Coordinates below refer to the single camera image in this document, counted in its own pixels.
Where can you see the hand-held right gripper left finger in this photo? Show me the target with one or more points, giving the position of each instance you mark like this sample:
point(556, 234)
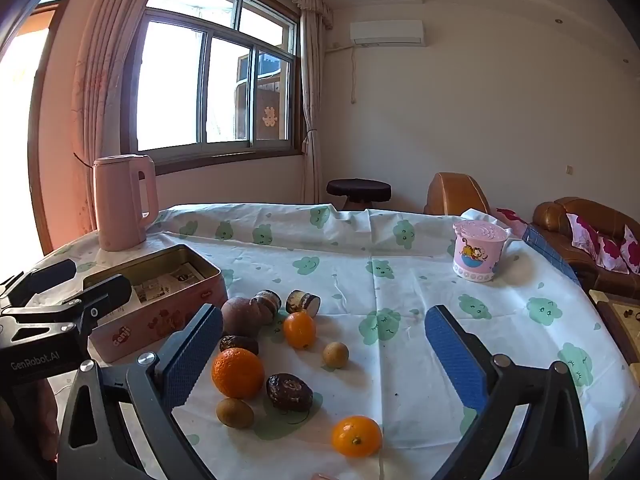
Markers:
point(192, 355)

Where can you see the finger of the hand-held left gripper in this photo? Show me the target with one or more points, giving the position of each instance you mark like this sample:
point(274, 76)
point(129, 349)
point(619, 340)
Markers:
point(50, 275)
point(107, 295)

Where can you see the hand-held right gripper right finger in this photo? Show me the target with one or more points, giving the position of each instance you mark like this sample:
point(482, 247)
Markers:
point(455, 355)

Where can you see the pink tin box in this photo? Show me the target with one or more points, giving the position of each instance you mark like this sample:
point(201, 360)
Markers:
point(145, 320)

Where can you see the dark brown snack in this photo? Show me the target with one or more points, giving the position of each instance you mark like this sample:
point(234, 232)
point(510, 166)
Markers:
point(239, 345)

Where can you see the large orange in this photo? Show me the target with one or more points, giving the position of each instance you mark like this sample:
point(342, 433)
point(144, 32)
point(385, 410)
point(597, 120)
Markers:
point(237, 372)

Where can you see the purple beetroot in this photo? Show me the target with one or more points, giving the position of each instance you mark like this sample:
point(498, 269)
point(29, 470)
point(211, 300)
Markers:
point(240, 315)

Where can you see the tan round fruit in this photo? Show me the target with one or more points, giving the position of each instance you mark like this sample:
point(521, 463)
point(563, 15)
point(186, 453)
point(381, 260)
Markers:
point(335, 354)
point(235, 412)

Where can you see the dark brown round fruit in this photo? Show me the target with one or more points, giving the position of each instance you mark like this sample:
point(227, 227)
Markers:
point(289, 391)

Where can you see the small orange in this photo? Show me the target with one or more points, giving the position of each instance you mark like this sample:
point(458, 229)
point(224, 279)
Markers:
point(299, 330)

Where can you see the medium orange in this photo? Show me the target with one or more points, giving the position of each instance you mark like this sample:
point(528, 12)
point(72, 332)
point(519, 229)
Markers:
point(356, 436)

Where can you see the pink electric kettle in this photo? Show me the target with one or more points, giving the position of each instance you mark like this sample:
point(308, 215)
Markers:
point(120, 205)

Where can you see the pink cartoon cup with lid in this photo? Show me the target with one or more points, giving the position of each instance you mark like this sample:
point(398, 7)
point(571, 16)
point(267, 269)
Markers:
point(477, 255)

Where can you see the white tablecloth green cloud print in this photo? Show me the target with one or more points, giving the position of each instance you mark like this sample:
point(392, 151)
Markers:
point(350, 270)

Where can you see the blue checked cloth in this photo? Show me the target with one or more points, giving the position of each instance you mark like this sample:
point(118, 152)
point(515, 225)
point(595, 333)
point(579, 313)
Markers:
point(550, 250)

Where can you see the wooden framed glass door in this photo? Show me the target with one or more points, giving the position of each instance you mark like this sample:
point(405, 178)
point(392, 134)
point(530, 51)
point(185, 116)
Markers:
point(20, 135)

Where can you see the pink floral pillow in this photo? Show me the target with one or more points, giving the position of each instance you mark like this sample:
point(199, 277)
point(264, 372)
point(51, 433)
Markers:
point(612, 255)
point(582, 232)
point(510, 216)
point(632, 250)

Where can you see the wooden side table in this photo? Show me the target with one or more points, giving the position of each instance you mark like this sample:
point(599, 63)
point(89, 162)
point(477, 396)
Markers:
point(617, 317)

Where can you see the brown leather sofa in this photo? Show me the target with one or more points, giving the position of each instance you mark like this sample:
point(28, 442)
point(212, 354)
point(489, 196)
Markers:
point(555, 215)

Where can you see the dark round stool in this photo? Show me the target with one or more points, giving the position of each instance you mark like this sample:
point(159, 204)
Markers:
point(359, 190)

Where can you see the pink floral curtain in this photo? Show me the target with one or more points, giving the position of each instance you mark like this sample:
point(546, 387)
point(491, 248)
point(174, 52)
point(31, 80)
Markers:
point(100, 85)

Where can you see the sliding glass window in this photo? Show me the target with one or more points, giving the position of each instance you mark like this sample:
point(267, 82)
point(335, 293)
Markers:
point(210, 80)

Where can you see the pale window sticker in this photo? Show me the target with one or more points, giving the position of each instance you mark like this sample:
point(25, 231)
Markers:
point(270, 119)

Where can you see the beige tied curtain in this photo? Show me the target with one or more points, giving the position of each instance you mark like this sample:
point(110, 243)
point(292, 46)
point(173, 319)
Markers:
point(311, 110)

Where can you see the air conditioner pipe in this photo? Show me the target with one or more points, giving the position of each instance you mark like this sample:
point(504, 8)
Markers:
point(353, 75)

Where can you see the white wall air conditioner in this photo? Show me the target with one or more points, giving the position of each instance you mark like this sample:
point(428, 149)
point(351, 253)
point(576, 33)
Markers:
point(387, 32)

